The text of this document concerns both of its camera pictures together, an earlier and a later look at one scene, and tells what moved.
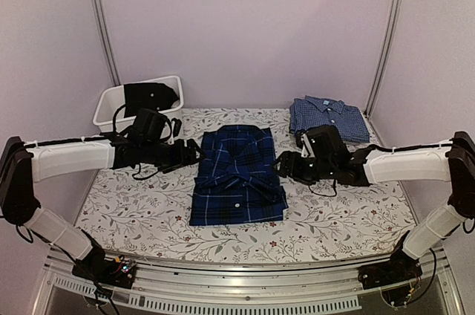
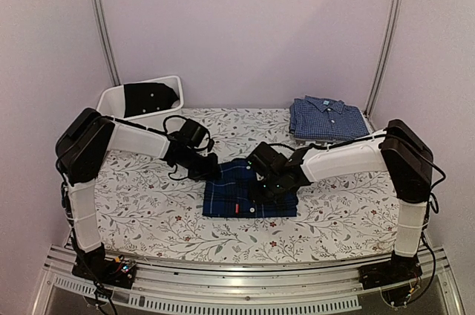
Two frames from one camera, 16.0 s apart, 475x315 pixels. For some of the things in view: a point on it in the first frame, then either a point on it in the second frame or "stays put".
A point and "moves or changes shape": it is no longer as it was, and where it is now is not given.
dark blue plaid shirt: x=237 y=180 moves or changes shape
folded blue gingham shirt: x=307 y=112 stays put
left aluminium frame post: x=98 y=4 stays put
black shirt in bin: x=147 y=95 stays put
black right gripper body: x=322 y=170 to x=273 y=191
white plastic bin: x=110 y=114 moves or changes shape
